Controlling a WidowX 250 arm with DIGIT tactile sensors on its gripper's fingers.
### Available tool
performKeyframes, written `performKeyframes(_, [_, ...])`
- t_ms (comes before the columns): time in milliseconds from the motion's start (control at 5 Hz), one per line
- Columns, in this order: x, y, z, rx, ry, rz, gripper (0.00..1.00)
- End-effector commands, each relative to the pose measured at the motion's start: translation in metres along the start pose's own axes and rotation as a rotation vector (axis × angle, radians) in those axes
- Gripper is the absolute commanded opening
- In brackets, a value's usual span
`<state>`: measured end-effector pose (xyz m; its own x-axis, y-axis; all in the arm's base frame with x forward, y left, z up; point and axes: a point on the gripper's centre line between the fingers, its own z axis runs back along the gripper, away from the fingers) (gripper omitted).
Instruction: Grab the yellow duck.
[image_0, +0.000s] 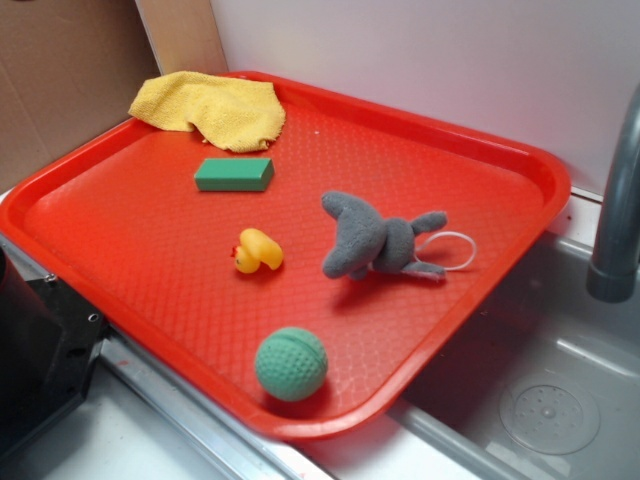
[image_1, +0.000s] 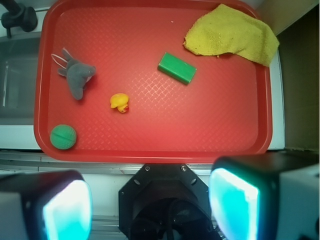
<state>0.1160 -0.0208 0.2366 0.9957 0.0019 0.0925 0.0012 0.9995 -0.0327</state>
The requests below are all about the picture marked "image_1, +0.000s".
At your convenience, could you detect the red plastic tray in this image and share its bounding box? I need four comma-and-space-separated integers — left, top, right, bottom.
34, 0, 272, 164

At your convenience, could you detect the yellow cloth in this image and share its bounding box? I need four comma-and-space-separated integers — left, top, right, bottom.
183, 4, 280, 67

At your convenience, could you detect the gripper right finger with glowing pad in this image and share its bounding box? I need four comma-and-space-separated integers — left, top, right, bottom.
208, 151, 320, 240

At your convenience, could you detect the green textured ball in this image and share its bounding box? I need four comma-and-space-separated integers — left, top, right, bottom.
50, 124, 77, 150

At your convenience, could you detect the grey plush toy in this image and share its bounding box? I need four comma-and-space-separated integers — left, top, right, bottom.
51, 48, 97, 101

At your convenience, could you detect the green rectangular block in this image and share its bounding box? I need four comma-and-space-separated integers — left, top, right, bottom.
157, 52, 197, 85

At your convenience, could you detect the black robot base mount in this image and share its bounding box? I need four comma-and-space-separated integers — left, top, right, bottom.
118, 164, 222, 240

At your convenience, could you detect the black clamp knob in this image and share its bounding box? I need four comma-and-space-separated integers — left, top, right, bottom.
0, 0, 38, 39

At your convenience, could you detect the metal sink basin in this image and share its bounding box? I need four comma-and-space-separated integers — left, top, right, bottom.
0, 33, 40, 125

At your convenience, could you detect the yellow rubber duck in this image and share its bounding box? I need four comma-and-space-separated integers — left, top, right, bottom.
110, 93, 129, 113

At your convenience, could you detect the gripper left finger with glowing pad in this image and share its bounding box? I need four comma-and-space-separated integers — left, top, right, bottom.
0, 170, 93, 240

